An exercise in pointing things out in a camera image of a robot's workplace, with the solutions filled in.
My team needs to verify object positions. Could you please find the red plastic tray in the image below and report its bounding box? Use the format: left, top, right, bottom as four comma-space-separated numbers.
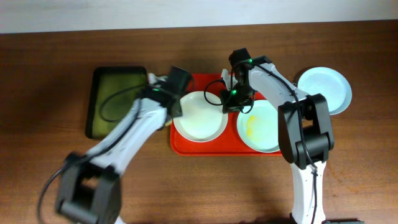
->
170, 73, 282, 156

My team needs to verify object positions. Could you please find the light blue plate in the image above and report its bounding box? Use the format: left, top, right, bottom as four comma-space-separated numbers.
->
298, 67, 352, 115

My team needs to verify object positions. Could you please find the light green plate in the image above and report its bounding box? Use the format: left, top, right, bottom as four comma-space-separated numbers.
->
236, 100, 279, 153

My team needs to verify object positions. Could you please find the cream white plate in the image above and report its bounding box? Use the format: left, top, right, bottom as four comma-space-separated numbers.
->
173, 91, 228, 142

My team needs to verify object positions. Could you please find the black tray with green liquid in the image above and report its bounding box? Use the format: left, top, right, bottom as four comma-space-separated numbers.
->
85, 66, 147, 139

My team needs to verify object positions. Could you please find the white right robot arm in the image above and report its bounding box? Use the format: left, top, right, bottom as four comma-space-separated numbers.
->
220, 48, 335, 223

